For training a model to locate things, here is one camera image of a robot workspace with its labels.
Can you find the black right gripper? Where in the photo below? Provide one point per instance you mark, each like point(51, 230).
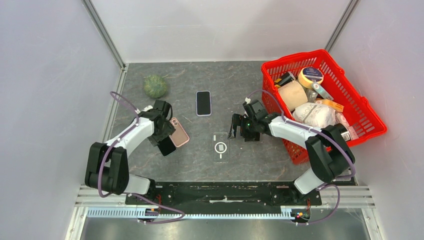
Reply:
point(240, 120)

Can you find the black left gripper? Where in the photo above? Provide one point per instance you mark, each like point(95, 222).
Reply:
point(168, 130)

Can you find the clear magsafe phone case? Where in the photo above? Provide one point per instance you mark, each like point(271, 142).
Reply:
point(220, 147)

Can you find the pink phone case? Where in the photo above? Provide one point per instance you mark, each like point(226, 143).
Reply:
point(179, 137)

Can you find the lilac phone case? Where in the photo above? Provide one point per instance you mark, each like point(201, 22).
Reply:
point(197, 112)

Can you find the red plastic basket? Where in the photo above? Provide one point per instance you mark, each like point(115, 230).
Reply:
point(357, 110)

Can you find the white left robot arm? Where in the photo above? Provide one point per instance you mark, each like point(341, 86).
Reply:
point(107, 166)

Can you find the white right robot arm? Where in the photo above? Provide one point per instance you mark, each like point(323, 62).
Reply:
point(327, 150)

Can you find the green felt ball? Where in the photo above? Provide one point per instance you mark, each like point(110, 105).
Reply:
point(155, 86)

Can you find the black yellow tool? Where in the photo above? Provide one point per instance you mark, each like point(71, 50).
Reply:
point(284, 79)

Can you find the white wrapped package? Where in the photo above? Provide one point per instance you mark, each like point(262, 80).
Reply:
point(315, 115)

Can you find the yellow masking tape roll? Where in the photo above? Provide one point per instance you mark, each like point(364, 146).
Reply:
point(310, 75)

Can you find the teal white small packet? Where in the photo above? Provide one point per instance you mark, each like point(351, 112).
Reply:
point(321, 91)

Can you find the orange small box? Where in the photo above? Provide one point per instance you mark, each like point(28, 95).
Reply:
point(336, 106)

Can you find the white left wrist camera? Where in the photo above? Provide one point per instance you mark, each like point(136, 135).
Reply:
point(147, 108)

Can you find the black mounting base plate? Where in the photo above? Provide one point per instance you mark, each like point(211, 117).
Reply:
point(231, 197)

